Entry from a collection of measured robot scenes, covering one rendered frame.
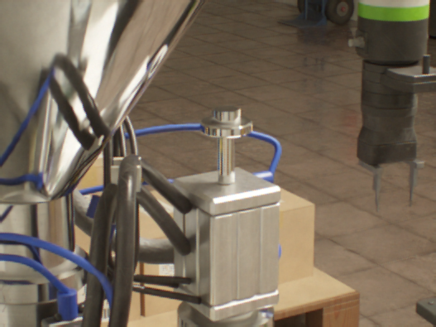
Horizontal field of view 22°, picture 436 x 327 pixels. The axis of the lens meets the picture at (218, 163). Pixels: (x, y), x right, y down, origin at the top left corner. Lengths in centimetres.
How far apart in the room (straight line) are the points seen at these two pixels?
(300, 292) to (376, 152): 217
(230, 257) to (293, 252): 307
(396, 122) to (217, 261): 91
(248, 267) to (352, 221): 409
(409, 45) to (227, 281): 87
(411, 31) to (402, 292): 266
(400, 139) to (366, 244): 297
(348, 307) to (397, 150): 218
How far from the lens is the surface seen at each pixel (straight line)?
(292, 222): 367
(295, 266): 374
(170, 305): 352
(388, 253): 442
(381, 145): 152
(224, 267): 64
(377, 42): 148
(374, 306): 395
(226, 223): 63
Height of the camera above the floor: 161
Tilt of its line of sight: 17 degrees down
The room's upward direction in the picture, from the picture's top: straight up
